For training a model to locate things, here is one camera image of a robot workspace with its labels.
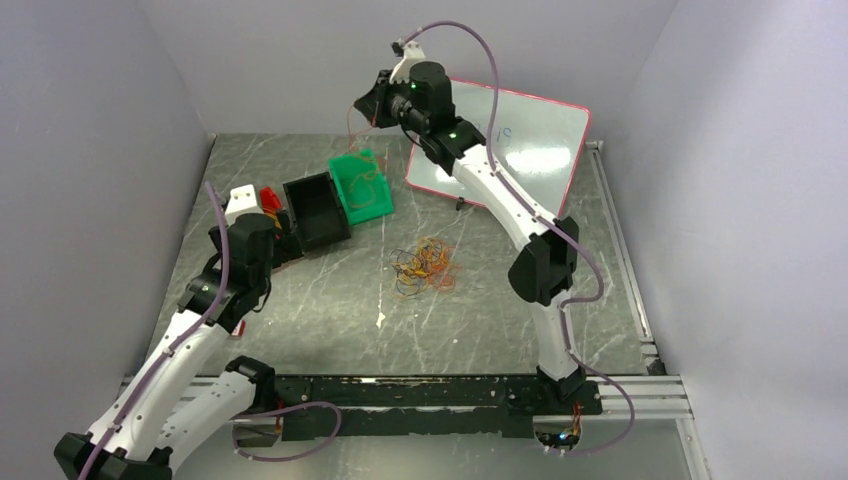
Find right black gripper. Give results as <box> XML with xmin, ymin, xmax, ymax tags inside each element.
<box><xmin>354</xmin><ymin>71</ymin><xmax>428</xmax><ymax>137</ymax></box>

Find orange cable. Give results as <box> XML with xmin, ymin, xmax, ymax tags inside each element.
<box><xmin>347</xmin><ymin>105</ymin><xmax>387</xmax><ymax>211</ymax></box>

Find orange cables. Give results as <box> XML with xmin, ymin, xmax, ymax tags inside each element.
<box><xmin>388</xmin><ymin>237</ymin><xmax>462</xmax><ymax>301</ymax></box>

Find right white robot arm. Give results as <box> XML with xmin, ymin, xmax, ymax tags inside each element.
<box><xmin>353</xmin><ymin>61</ymin><xmax>586</xmax><ymax>414</ymax></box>

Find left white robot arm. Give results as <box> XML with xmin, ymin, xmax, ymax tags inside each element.
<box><xmin>54</xmin><ymin>213</ymin><xmax>280</xmax><ymax>479</ymax></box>

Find black plastic bin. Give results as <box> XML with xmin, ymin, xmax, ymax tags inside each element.
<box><xmin>283</xmin><ymin>171</ymin><xmax>351</xmax><ymax>252</ymax></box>

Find red plastic bin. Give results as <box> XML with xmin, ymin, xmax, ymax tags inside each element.
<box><xmin>259</xmin><ymin>187</ymin><xmax>285</xmax><ymax>229</ymax></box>

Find green plastic bin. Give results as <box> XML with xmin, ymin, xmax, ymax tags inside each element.
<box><xmin>328</xmin><ymin>149</ymin><xmax>395</xmax><ymax>225</ymax></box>

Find small red white box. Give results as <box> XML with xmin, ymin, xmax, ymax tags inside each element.
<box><xmin>231</xmin><ymin>320</ymin><xmax>246</xmax><ymax>338</ymax></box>

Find pink framed whiteboard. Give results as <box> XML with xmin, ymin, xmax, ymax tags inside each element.
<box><xmin>406</xmin><ymin>79</ymin><xmax>592</xmax><ymax>216</ymax></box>

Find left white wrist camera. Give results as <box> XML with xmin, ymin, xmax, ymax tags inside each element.
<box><xmin>224</xmin><ymin>184</ymin><xmax>263</xmax><ymax>225</ymax></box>

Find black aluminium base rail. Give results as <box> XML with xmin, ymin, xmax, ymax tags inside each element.
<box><xmin>153</xmin><ymin>373</ymin><xmax>691</xmax><ymax>447</ymax></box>

